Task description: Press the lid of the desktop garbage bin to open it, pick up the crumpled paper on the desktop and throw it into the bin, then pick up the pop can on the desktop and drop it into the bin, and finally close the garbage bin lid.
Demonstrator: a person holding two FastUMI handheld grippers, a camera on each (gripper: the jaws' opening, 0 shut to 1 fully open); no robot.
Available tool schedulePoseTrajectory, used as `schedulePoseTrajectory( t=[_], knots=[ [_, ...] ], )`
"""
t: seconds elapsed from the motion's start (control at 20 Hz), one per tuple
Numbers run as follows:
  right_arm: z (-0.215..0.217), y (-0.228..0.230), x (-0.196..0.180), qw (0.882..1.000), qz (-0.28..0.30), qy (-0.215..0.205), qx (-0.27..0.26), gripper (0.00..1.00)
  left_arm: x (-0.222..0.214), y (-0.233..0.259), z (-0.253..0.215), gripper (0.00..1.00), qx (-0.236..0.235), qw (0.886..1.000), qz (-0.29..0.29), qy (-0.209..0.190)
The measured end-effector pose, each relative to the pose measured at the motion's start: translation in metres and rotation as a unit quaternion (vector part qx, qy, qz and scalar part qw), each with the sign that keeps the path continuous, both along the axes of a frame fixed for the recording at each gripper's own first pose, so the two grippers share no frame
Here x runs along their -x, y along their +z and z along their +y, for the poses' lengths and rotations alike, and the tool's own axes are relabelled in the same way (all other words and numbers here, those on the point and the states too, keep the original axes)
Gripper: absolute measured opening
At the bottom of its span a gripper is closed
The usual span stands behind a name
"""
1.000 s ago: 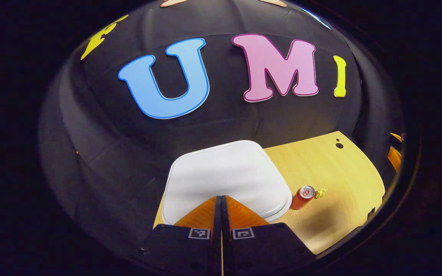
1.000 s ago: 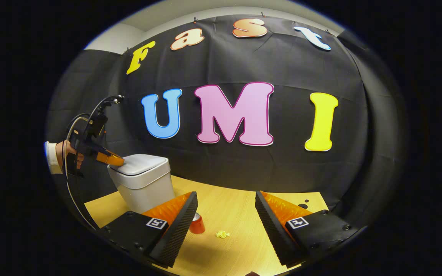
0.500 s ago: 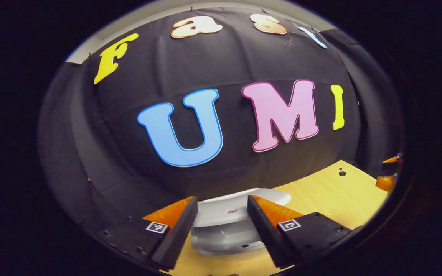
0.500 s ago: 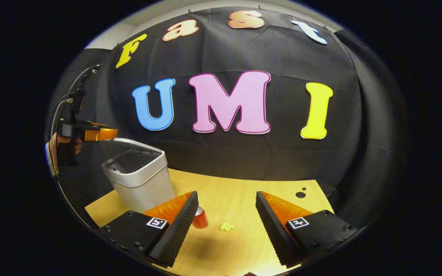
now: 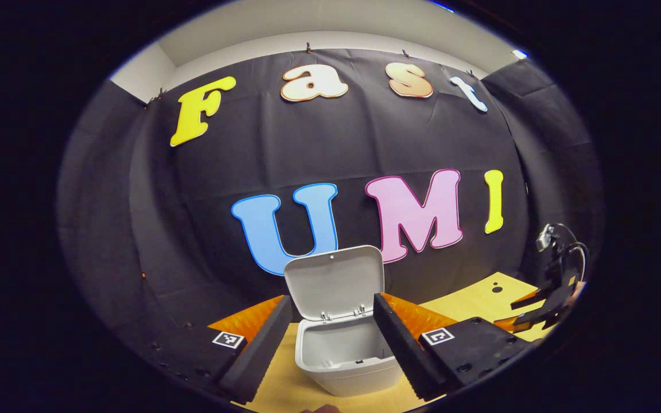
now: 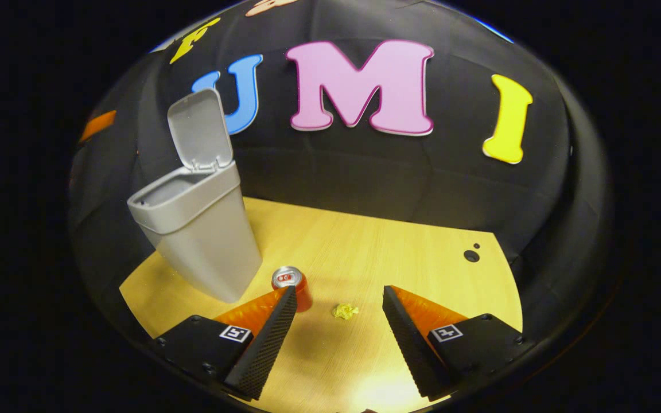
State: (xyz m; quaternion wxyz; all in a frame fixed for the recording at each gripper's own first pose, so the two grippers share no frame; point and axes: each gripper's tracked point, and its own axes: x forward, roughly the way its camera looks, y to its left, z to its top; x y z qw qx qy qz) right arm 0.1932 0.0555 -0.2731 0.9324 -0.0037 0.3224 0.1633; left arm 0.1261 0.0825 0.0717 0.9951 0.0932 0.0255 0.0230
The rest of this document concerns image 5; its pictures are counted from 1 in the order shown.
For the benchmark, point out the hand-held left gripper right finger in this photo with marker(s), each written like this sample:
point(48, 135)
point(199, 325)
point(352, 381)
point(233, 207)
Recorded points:
point(402, 350)

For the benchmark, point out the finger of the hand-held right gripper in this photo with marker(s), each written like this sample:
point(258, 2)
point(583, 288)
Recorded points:
point(540, 295)
point(543, 318)

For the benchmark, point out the white desktop garbage bin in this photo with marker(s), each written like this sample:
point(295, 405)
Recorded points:
point(336, 281)

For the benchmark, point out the wooden desktop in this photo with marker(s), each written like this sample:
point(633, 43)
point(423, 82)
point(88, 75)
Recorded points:
point(474, 301)

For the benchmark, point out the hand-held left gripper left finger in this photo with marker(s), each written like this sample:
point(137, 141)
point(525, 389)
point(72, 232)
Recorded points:
point(264, 350)

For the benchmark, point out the black backdrop cloth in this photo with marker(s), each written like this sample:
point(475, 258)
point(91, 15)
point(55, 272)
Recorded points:
point(250, 160)

